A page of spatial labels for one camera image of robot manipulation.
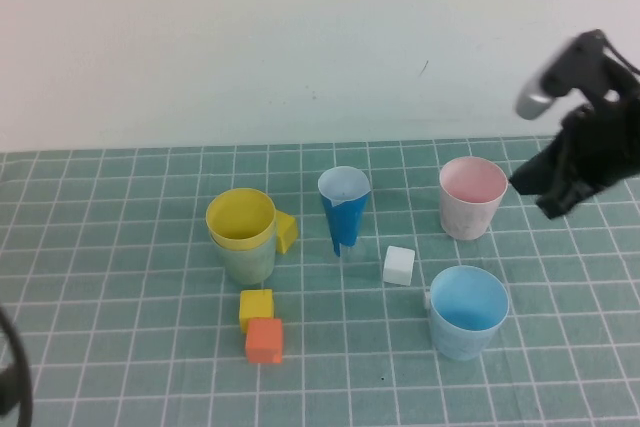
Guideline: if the pink plastic cup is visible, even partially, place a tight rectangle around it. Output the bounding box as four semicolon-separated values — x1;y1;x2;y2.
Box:
438;156;509;242

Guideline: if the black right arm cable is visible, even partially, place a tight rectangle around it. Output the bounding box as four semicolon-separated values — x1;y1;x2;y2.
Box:
599;34;640;79

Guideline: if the yellow foam wedge block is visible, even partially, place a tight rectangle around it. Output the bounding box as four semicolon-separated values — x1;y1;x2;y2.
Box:
274;210;300;254

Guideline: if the white foam cube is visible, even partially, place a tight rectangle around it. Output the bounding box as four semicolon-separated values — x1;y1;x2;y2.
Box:
382;245;416;286

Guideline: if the yellow foam cube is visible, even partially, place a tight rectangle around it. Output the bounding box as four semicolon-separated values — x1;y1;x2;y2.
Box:
238;288;275;334

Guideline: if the green grid tablecloth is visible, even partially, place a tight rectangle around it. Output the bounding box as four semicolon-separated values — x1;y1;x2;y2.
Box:
0;134;640;427

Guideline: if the orange foam cube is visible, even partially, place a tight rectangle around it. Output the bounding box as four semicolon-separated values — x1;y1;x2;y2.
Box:
244;317;284;366

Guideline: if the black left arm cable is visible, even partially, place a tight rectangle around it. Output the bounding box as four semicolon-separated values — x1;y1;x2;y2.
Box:
0;304;34;427

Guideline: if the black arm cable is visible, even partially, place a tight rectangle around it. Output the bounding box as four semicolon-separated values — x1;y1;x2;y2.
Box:
0;304;34;427
599;34;640;79

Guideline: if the blue paper cone cup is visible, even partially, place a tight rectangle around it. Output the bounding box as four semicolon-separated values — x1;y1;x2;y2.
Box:
317;165;372;258

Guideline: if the light blue plastic cup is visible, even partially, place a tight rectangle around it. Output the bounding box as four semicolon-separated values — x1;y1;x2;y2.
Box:
428;265;510;362

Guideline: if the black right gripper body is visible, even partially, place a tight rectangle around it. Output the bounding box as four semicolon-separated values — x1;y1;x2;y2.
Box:
549;91;640;188

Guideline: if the yellow plastic cup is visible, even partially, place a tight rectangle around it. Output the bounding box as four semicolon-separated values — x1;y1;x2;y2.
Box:
205;188;278;252

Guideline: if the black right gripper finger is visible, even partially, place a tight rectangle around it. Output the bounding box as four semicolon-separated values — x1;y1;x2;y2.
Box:
507;146;569;196
535;181;601;221

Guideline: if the pale green plastic cup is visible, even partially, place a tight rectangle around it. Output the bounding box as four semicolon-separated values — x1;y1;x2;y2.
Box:
209;226;278;285

